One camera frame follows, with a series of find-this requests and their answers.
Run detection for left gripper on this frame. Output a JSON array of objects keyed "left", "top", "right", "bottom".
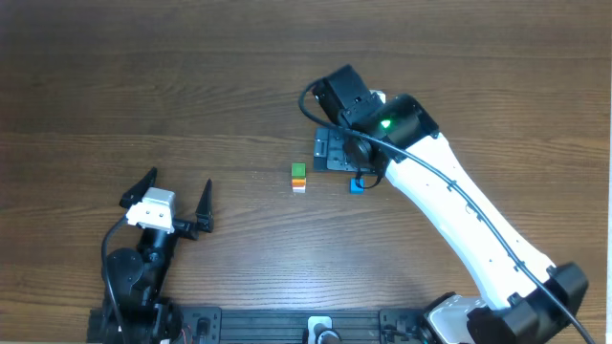
[{"left": 119, "top": 165, "right": 215, "bottom": 242}]

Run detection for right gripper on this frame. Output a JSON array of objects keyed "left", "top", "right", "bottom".
[{"left": 312, "top": 125, "right": 379, "bottom": 174}]

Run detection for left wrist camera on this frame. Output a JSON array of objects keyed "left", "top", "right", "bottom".
[{"left": 125, "top": 186, "right": 177, "bottom": 235}]

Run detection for black cable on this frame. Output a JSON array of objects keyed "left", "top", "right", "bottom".
[
  {"left": 99, "top": 214, "right": 131, "bottom": 344},
  {"left": 297, "top": 78, "right": 597, "bottom": 344}
]

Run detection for mounting rail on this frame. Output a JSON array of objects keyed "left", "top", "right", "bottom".
[{"left": 88, "top": 305, "right": 431, "bottom": 344}]

